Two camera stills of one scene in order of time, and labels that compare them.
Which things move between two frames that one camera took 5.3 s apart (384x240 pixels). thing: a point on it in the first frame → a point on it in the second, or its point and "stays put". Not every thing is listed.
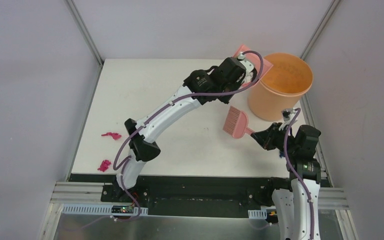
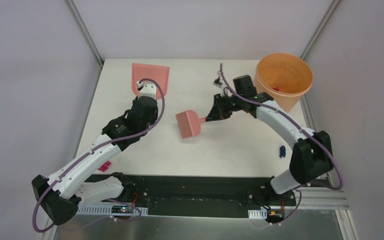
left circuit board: x=122 y=209 stays put
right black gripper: x=266 y=137 → x=218 y=111
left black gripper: x=242 y=71 → x=145 y=100
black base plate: x=186 y=195 stays put
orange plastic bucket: x=283 y=86 stays put
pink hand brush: x=236 y=122 → x=189 y=123
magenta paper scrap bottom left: x=104 y=165 stays put
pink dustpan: x=255 y=60 → x=140 y=71
